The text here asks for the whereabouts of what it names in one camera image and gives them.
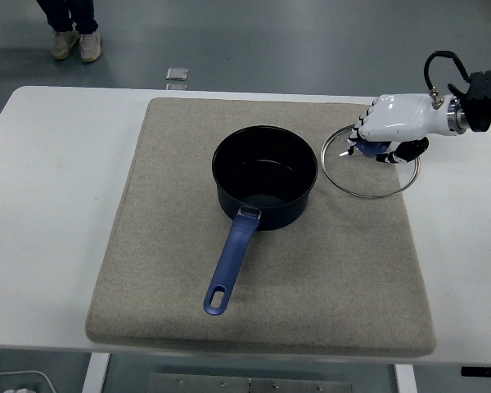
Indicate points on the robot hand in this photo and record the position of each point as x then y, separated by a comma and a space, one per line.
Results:
405, 116

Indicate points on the glass pot lid blue knob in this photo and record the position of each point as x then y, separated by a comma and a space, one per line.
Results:
370, 150

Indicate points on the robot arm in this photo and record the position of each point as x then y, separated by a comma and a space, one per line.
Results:
487, 90

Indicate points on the shiny metal floor plate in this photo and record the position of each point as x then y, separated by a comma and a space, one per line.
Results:
176, 87
176, 73

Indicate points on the white table leg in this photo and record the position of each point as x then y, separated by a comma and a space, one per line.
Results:
405, 380
96, 374

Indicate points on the black bar under table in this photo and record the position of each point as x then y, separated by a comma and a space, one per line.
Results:
483, 371

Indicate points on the beige fabric mat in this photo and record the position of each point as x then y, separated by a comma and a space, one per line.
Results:
168, 266

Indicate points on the person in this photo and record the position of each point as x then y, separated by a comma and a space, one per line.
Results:
86, 16

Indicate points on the grey metal plate with screws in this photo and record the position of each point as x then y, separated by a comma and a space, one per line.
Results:
188, 385

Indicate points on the white rounded floor frame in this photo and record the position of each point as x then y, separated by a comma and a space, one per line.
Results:
24, 372

